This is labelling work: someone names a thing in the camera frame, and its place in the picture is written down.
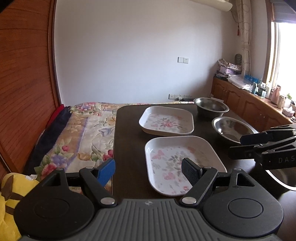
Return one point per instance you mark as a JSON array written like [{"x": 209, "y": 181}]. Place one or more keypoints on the floral white plate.
[
  {"x": 166, "y": 122},
  {"x": 164, "y": 157}
]

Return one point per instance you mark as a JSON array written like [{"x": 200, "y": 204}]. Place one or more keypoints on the yellow plush toy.
[{"x": 14, "y": 187}]

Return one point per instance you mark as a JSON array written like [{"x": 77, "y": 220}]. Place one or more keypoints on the stack of folded fabrics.
[{"x": 226, "y": 69}]

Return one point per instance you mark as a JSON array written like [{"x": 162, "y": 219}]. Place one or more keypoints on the wall power strip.
[{"x": 179, "y": 97}]

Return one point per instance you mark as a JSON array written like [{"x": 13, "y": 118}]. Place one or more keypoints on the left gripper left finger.
[{"x": 93, "y": 181}]

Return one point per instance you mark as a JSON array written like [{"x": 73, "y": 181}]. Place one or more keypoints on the small steel bowl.
[{"x": 209, "y": 108}]

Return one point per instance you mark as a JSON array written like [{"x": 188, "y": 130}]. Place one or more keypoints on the floral bed quilt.
[{"x": 87, "y": 139}]

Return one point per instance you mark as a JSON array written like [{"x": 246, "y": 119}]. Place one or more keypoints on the red and dark folded clothes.
[{"x": 48, "y": 138}]

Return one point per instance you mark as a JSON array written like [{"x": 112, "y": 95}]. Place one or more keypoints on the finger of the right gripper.
[
  {"x": 273, "y": 155},
  {"x": 272, "y": 135}
]

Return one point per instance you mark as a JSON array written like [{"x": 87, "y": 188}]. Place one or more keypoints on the patterned curtain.
[{"x": 243, "y": 8}]

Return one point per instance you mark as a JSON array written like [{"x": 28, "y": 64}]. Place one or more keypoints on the pink bottle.
[{"x": 276, "y": 95}]

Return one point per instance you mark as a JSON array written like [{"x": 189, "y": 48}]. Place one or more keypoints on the wooden low cabinet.
[{"x": 260, "y": 113}]

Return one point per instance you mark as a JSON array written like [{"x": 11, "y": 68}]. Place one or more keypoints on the large steel bowl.
[{"x": 284, "y": 177}]

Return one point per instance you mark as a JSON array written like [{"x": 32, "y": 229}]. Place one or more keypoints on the wooden louvered wardrobe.
[{"x": 29, "y": 89}]

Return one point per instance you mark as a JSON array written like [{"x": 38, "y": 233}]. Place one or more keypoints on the wall air conditioner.
[{"x": 221, "y": 5}]

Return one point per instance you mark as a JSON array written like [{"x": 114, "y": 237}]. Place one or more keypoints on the clear plastic bag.
[{"x": 240, "y": 82}]

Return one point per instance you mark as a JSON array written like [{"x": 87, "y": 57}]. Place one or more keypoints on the medium steel bowl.
[{"x": 231, "y": 128}]

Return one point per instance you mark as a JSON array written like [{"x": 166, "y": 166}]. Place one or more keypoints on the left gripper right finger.
[{"x": 201, "y": 179}]

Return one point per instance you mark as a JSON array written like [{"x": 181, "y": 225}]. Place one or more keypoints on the wall light switch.
[{"x": 183, "y": 60}]

